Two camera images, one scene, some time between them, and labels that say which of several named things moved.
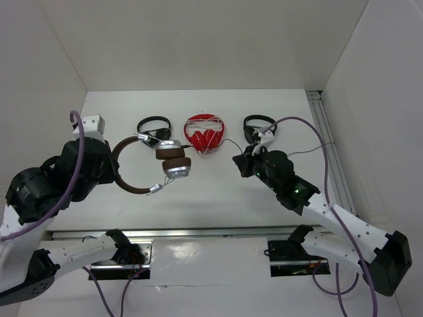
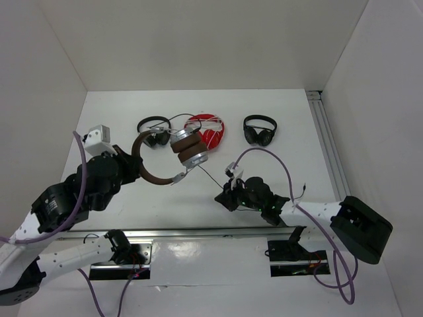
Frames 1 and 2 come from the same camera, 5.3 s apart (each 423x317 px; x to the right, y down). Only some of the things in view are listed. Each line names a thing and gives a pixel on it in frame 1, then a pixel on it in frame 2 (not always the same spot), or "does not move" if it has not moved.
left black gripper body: (109, 173) → (127, 172)
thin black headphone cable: (243, 152) → (199, 130)
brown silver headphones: (170, 151) → (186, 143)
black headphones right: (252, 133) does not move
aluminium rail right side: (339, 187) does not move
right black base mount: (290, 258) does not move
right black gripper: (244, 160) → (226, 198)
